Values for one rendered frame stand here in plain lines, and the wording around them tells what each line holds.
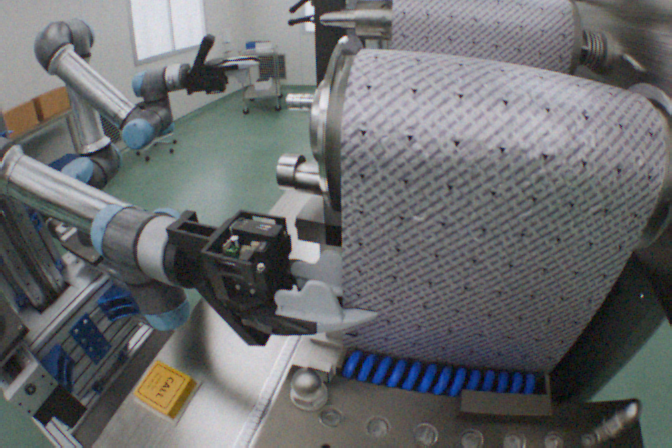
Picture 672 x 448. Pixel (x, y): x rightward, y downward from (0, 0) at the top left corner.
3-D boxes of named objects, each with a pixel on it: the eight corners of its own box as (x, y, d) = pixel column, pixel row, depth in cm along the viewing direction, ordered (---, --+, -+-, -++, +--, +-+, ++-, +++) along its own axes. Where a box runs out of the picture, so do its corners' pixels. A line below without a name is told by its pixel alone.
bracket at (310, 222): (317, 317, 52) (303, 141, 36) (355, 326, 50) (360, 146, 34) (307, 341, 48) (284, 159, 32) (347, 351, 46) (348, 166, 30)
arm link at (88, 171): (65, 217, 74) (48, 177, 67) (84, 194, 85) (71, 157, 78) (94, 215, 75) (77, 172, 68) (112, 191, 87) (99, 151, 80)
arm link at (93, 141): (82, 195, 84) (38, 27, 56) (102, 174, 97) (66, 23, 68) (110, 192, 85) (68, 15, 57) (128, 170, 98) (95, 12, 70)
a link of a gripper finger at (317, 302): (372, 305, 24) (262, 279, 26) (368, 347, 27) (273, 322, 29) (381, 277, 26) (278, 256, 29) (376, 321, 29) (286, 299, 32)
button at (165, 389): (162, 366, 42) (156, 358, 40) (197, 384, 40) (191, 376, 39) (139, 400, 36) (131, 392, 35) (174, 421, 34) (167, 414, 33)
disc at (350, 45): (364, 167, 37) (366, 32, 29) (368, 168, 37) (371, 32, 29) (320, 248, 25) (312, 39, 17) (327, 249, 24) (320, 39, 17)
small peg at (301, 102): (293, 103, 28) (289, 90, 26) (323, 104, 27) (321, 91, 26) (287, 113, 27) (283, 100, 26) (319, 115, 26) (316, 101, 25)
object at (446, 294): (344, 346, 34) (343, 206, 24) (545, 373, 28) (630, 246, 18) (343, 349, 33) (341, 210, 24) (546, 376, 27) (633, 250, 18)
